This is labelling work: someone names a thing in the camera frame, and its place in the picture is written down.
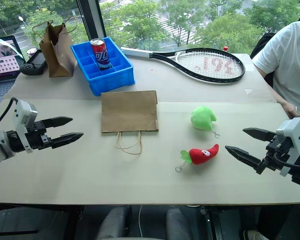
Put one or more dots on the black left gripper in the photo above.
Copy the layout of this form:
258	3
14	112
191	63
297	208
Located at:
36	137

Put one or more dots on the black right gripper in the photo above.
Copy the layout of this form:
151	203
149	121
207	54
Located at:
272	155

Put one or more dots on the flat brown paper bag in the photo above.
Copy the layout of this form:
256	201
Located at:
129	112

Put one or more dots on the standing brown paper bag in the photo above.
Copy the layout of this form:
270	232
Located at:
58	55

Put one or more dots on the person's bare hand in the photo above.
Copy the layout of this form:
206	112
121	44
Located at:
293	111

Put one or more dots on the red chili plush toy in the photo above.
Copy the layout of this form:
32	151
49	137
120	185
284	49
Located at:
202	155

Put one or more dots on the green plush toy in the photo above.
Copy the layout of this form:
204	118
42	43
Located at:
202	117

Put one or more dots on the blue divided plastic crate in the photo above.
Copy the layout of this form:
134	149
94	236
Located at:
110	77

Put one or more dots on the black handheld game console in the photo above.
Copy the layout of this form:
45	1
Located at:
35	63

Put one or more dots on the small white purple cup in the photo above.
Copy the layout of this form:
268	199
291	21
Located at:
31	52

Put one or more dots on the red cola can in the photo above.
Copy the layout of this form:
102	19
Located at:
101	53

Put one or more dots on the white shoe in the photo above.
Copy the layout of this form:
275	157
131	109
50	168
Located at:
253	235

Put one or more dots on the black and white tennis racket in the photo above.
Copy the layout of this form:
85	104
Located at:
210	65

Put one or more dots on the open laptop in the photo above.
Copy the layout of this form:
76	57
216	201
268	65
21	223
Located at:
2	57

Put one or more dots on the person in white t-shirt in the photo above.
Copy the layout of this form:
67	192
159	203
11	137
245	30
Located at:
290	57

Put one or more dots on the black chair back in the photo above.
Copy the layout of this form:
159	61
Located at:
263	47

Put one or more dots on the small red cap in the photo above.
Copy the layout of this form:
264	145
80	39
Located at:
225	48

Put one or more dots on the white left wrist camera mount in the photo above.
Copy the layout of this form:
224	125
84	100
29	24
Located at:
23	112

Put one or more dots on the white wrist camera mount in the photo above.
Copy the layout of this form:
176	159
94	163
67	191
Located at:
296	130
23	112

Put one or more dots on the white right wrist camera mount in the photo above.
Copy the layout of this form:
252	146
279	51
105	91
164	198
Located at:
296	130

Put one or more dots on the black window frame post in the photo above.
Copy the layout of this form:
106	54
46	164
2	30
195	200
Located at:
91	20

